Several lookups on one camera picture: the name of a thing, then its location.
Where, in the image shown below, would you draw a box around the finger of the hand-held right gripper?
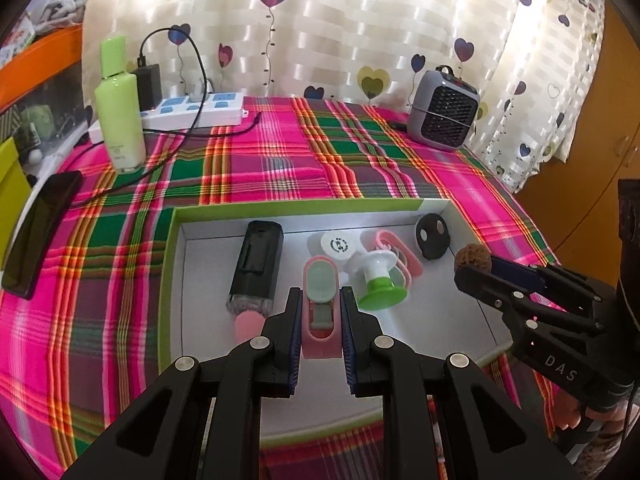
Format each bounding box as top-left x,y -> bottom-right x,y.
487,255 -> 616,311
453,265 -> 608,356

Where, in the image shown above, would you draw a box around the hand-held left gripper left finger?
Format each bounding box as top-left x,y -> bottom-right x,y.
62,287 -> 305,480

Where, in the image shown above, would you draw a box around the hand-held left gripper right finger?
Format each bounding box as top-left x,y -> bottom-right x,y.
340,285 -> 583,480

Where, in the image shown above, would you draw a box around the brown walnut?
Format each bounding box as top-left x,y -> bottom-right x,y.
453,242 -> 493,273

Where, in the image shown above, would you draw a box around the pink oval case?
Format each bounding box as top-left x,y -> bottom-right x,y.
235,310 -> 265,343

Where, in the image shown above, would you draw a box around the green and white spool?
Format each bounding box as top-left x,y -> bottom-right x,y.
349,252 -> 407,312

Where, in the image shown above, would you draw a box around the white round disc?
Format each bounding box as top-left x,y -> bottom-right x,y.
307,231 -> 363,273

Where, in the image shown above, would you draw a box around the green cardboard box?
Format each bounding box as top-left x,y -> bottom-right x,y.
157,198 -> 506,453

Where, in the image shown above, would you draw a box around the person's right forearm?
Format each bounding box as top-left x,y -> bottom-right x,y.
580,410 -> 640,480

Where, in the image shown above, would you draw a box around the person's right hand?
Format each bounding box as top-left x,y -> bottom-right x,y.
555,389 -> 628,432

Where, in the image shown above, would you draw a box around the grey round panda clip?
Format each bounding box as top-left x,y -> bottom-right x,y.
415,213 -> 452,261

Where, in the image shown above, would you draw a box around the black rectangular device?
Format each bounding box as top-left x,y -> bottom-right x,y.
227,220 -> 285,317

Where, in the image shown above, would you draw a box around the wooden cabinet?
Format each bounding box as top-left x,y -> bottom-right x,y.
517,5 -> 640,291

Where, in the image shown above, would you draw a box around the grey mini heater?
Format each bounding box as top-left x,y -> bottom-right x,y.
406,66 -> 481,152

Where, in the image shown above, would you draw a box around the white power strip blue sockets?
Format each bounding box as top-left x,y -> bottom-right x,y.
140,91 -> 249,132

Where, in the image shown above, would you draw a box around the black smartphone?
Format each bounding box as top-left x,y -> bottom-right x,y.
1,170 -> 83,301

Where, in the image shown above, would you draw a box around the light green bottle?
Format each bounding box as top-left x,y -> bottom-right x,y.
94,36 -> 147,175

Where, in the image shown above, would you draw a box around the black charger plug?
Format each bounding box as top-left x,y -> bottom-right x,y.
135,64 -> 163,111

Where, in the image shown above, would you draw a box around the heart print curtain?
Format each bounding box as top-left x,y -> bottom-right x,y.
80,0 -> 608,196

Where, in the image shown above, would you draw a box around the yellow-green storage box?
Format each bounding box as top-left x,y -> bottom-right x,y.
0,139 -> 31,273

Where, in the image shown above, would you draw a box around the orange shelf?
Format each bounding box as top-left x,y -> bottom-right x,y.
0,25 -> 83,111

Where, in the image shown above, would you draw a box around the white cloth pile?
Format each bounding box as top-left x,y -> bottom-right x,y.
30,0 -> 96,31

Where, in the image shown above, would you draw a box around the black charging cable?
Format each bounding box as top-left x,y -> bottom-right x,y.
75,27 -> 263,208

